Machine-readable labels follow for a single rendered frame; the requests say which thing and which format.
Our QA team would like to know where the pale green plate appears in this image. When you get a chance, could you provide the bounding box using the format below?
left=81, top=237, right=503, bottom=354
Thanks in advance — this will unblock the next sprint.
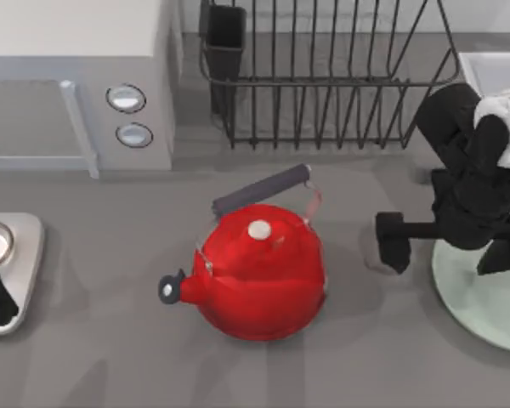
left=430, top=235, right=510, bottom=354

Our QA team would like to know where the red kettle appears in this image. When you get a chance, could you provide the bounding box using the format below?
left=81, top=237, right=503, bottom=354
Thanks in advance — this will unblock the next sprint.
left=157, top=164, right=328, bottom=343

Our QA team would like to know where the black utensil holder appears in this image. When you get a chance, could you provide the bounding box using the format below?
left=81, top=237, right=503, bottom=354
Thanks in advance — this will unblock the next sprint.
left=199, top=3, right=248, bottom=116

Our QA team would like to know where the small round microwave knob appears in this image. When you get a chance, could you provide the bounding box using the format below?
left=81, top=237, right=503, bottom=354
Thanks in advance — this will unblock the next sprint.
left=115, top=122, right=155, bottom=150

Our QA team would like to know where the pale microwave oven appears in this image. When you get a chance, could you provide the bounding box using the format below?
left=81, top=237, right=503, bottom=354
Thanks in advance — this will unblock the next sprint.
left=0, top=0, right=184, bottom=180

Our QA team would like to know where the large round microwave knob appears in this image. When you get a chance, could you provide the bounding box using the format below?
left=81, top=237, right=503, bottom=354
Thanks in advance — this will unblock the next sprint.
left=105, top=83, right=148, bottom=115

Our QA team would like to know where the grey metal stove plate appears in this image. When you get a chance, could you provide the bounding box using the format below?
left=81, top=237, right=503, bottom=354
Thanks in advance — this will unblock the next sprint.
left=0, top=212, right=46, bottom=337

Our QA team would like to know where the grey microwave door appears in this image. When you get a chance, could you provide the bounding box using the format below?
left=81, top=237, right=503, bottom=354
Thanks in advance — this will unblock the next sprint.
left=0, top=78, right=99, bottom=179

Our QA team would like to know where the black wire dish rack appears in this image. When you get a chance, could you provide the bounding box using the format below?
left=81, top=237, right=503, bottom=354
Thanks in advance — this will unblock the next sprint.
left=198, top=0, right=468, bottom=150

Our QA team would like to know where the pale blue microwave door handle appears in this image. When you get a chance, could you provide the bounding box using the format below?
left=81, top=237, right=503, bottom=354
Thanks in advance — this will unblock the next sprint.
left=59, top=80, right=100, bottom=179

